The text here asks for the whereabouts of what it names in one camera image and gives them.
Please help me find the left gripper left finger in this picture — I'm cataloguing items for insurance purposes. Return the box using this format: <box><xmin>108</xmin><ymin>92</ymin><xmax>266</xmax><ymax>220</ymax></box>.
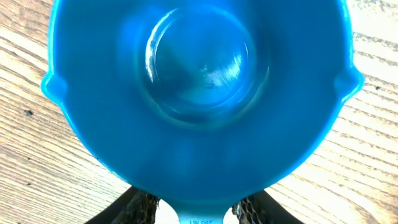
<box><xmin>85</xmin><ymin>186</ymin><xmax>160</xmax><ymax>224</ymax></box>

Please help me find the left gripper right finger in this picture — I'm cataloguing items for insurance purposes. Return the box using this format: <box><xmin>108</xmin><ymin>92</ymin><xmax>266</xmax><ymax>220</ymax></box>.
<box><xmin>231</xmin><ymin>190</ymin><xmax>303</xmax><ymax>224</ymax></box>

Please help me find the blue plastic measuring scoop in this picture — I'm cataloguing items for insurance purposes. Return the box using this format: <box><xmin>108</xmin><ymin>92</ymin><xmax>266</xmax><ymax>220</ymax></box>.
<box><xmin>41</xmin><ymin>0</ymin><xmax>364</xmax><ymax>223</ymax></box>

